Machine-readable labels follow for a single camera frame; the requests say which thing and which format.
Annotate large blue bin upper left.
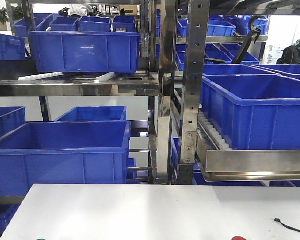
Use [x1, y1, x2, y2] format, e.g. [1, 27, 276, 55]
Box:
[28, 31, 141, 73]

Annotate blue bin far left lower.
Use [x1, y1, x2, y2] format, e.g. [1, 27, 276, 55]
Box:
[0, 106, 26, 138]

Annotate large blue bin right shelf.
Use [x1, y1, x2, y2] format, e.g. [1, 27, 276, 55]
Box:
[201, 74, 300, 150]

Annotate blue bin far left upper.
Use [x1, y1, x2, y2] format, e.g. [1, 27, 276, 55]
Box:
[0, 34, 26, 61]

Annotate blue bin behind lower left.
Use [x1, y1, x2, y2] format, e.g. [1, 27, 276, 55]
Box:
[55, 106, 127, 122]

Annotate black cable on table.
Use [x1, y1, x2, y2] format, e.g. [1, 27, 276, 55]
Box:
[274, 218, 300, 238]

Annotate steel shelving rack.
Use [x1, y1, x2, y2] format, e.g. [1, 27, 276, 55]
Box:
[0, 0, 300, 185]

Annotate red mushroom push button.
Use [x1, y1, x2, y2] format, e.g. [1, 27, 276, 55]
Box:
[231, 236, 246, 240]

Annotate large blue bin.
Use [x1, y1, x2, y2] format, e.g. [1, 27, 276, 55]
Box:
[28, 31, 141, 73]
[0, 120, 131, 197]

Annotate large blue bin lower left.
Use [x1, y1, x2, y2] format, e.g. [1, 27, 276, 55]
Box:
[0, 120, 131, 197]

